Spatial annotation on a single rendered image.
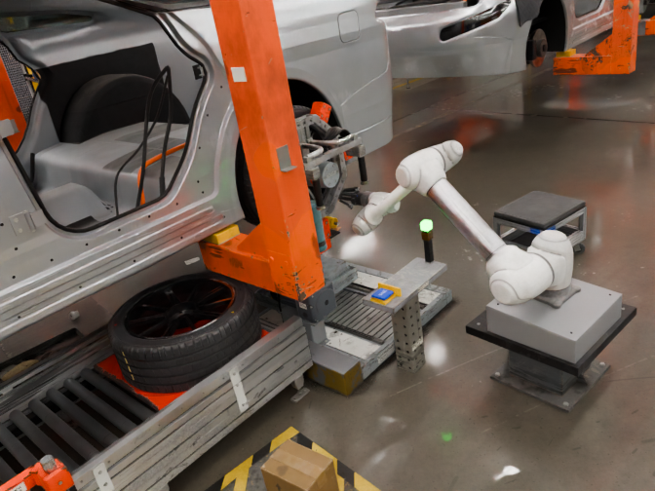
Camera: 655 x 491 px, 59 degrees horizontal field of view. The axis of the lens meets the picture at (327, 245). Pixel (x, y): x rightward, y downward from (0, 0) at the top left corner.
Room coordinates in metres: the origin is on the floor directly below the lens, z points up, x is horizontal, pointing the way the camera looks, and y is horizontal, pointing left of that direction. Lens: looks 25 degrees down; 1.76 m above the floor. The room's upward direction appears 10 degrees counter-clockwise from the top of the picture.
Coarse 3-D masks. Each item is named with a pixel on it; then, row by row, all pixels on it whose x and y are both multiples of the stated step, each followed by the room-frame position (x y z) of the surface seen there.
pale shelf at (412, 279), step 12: (408, 264) 2.42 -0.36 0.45; (420, 264) 2.40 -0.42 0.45; (432, 264) 2.38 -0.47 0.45; (444, 264) 2.36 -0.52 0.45; (396, 276) 2.33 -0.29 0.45; (408, 276) 2.31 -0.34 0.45; (420, 276) 2.29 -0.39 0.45; (432, 276) 2.28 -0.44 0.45; (408, 288) 2.20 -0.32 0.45; (420, 288) 2.21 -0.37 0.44; (396, 300) 2.12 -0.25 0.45; (408, 300) 2.14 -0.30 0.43; (396, 312) 2.08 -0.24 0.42
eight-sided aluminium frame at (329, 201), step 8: (296, 120) 2.88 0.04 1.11; (304, 120) 2.86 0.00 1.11; (312, 120) 2.89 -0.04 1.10; (320, 120) 2.94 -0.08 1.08; (296, 128) 2.82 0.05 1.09; (320, 128) 2.95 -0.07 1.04; (328, 128) 2.97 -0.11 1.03; (336, 136) 3.00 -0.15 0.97; (336, 160) 3.05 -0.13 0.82; (344, 160) 3.03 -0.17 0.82; (344, 168) 3.02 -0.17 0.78; (344, 176) 3.01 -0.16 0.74; (336, 184) 2.98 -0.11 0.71; (328, 192) 2.98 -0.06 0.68; (336, 192) 2.96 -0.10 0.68; (328, 200) 2.97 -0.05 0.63; (336, 200) 2.95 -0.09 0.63; (328, 208) 2.90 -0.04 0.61
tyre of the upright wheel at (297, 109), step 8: (296, 112) 2.94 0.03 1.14; (304, 112) 2.98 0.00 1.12; (240, 136) 2.85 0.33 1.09; (240, 144) 2.81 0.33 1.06; (240, 152) 2.79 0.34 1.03; (240, 160) 2.76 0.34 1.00; (240, 168) 2.74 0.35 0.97; (240, 176) 2.74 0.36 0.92; (248, 176) 2.69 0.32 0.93; (240, 184) 2.73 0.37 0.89; (248, 184) 2.69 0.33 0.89; (240, 192) 2.75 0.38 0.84; (248, 192) 2.70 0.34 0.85; (240, 200) 2.76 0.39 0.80; (248, 200) 2.72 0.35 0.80; (248, 208) 2.74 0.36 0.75; (256, 208) 2.69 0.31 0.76; (248, 216) 2.81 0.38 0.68; (256, 216) 2.73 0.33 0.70; (256, 224) 2.84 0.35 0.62
